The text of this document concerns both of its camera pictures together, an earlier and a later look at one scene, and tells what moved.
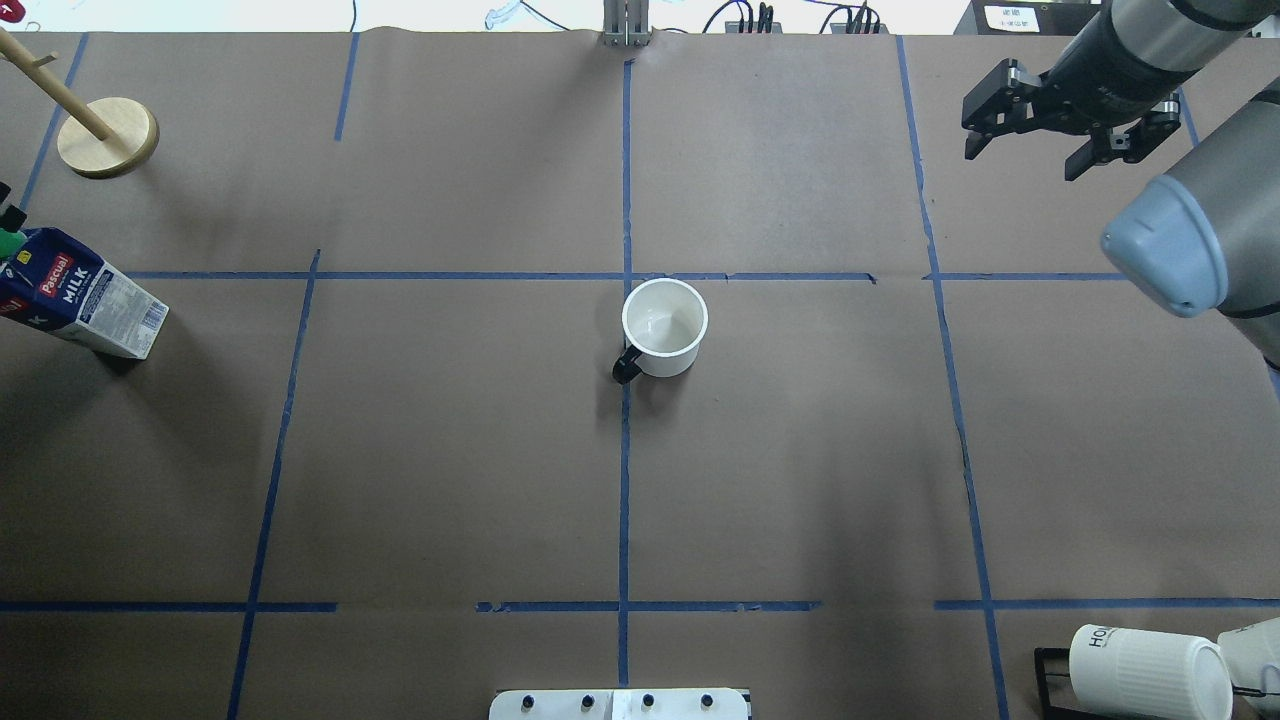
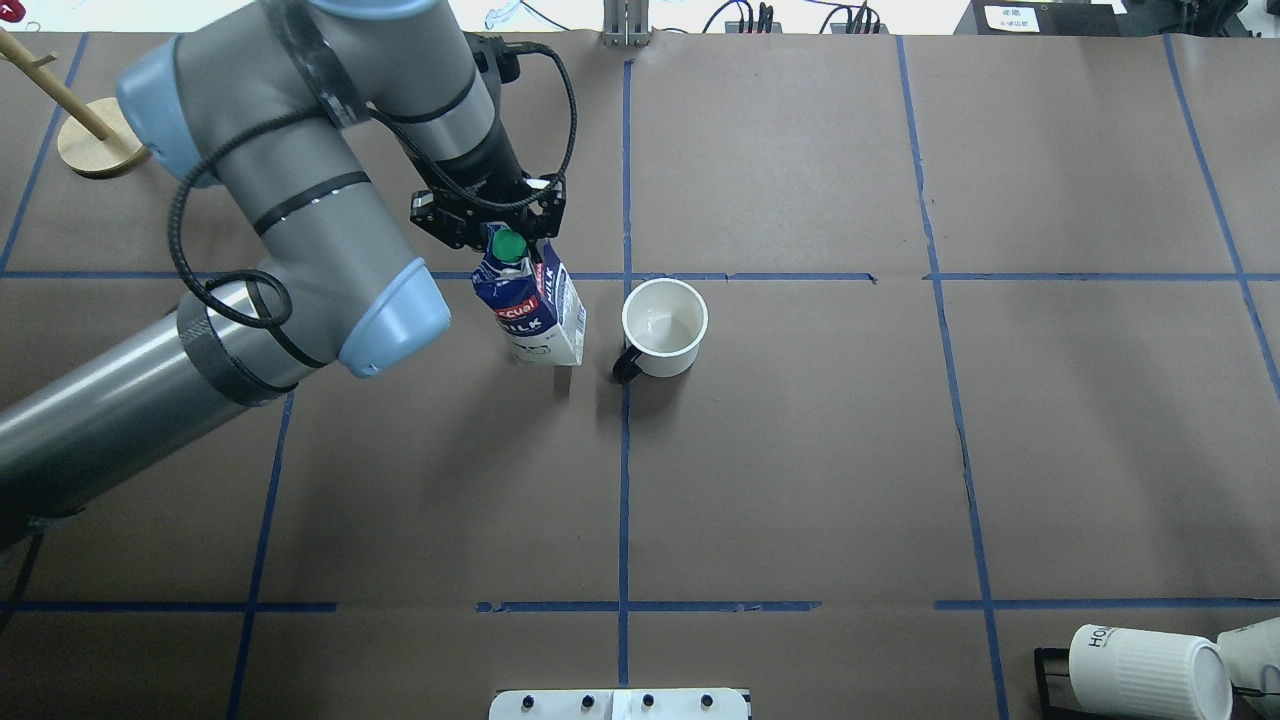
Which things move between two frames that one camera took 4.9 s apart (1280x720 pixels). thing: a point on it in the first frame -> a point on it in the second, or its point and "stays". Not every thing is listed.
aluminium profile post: (626, 22) stays
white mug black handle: (663, 323) stays
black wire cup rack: (1050, 711) stays
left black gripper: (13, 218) -> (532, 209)
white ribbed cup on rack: (1147, 675) stays
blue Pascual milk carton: (56, 284) -> (532, 297)
